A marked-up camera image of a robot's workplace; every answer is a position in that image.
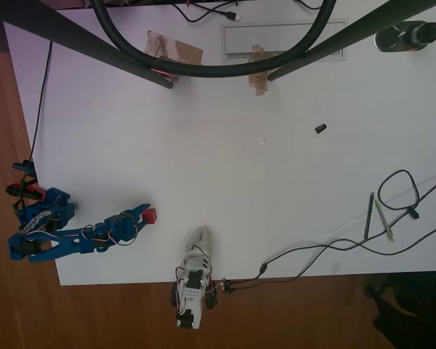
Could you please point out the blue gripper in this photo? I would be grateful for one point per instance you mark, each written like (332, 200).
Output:
(134, 220)

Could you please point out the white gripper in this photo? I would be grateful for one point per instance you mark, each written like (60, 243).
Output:
(200, 244)

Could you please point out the small red cube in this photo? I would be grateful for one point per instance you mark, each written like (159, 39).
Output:
(150, 216)

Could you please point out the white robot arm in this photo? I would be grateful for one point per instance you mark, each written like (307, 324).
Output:
(191, 294)

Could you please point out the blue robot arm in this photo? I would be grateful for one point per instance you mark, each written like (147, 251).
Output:
(58, 243)

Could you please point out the red black table clamp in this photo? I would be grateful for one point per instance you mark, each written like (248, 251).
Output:
(25, 192)

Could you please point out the blue table clamp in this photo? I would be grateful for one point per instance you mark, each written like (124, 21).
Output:
(23, 166)

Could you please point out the small black cap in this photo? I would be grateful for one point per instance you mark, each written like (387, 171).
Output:
(320, 128)

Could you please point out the narrow brown tape strip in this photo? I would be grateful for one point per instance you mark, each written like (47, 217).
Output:
(258, 81)

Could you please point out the black pen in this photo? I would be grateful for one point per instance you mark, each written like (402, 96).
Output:
(368, 216)

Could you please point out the wide brown tape patch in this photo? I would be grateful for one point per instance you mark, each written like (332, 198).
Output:
(181, 51)

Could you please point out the black tripod leg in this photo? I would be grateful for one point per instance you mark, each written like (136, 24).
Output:
(349, 32)
(94, 43)

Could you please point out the grey green pen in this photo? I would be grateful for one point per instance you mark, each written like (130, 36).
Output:
(384, 221)

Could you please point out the transparent ruler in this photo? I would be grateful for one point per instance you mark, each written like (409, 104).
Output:
(396, 201)

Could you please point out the black office chair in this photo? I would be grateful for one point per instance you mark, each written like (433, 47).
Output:
(407, 312)

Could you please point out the black desk clamp mount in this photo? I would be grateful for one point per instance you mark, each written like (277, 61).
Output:
(403, 36)

